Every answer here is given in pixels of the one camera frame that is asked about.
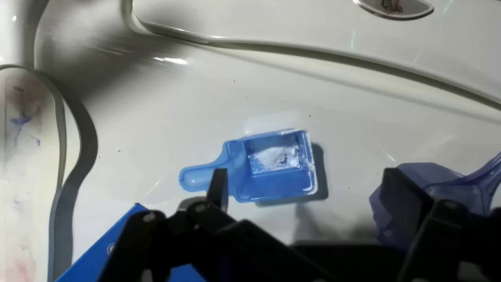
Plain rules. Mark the dark blue translucent scoop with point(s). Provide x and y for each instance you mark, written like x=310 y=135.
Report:
x=448 y=182

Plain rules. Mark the light blue plastic scoop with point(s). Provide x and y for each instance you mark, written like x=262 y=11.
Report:
x=271 y=180

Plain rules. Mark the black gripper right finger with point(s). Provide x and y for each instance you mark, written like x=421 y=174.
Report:
x=454 y=240

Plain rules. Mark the white washing machine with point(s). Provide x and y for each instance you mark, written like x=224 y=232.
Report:
x=219 y=88

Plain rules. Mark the white dryer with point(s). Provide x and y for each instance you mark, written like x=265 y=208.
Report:
x=25 y=172

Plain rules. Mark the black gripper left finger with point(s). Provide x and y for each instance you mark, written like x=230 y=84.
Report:
x=219 y=240

